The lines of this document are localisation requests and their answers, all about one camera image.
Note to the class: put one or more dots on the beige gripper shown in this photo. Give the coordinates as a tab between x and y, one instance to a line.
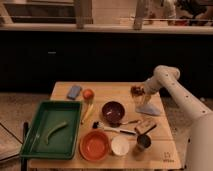
141	98

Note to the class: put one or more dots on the dark red grape bunch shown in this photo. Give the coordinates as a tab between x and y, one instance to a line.
137	91

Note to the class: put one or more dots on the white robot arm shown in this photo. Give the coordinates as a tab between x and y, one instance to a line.
199	153

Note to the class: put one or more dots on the dark maroon bowl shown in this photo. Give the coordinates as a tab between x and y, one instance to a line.
113	111

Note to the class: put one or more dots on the white small bowl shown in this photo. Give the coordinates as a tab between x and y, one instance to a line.
120	145

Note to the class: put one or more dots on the orange red bowl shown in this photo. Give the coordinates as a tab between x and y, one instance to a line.
94	146

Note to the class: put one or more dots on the light blue cloth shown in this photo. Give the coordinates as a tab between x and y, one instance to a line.
149	110

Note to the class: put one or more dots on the metal spoon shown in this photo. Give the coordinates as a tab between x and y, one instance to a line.
126	123

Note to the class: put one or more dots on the brown wooden block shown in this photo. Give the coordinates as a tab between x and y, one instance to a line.
145	126

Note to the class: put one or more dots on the orange fruit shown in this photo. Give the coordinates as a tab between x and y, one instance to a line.
88	94

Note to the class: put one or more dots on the blue sponge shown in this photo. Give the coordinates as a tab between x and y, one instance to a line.
74	92

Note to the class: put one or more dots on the green bean pod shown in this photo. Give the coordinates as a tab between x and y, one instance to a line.
53	130

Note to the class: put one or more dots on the green plastic tray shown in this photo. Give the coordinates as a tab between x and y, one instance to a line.
62	143

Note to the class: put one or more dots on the metal cup with black handle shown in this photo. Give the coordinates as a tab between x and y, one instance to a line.
143	140

